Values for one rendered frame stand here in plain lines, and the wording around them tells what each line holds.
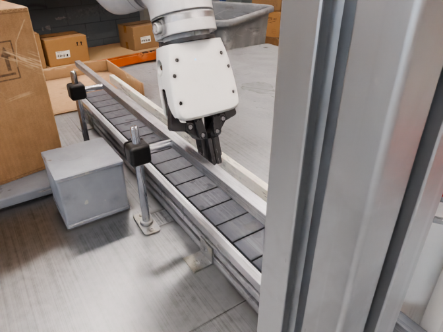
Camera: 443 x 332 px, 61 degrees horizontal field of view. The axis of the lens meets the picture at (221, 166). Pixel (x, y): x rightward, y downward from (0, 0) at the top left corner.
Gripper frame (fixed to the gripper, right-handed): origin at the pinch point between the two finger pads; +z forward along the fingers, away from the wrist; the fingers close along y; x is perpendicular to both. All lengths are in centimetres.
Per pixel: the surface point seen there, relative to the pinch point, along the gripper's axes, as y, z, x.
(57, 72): -3, -20, 83
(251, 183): 3.2, 5.4, -4.4
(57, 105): -9, -10, 61
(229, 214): -1.3, 8.4, -4.5
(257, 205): -4.2, 3.8, -15.8
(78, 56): 66, -53, 355
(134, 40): 132, -62, 365
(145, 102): 3.3, -7.5, 29.9
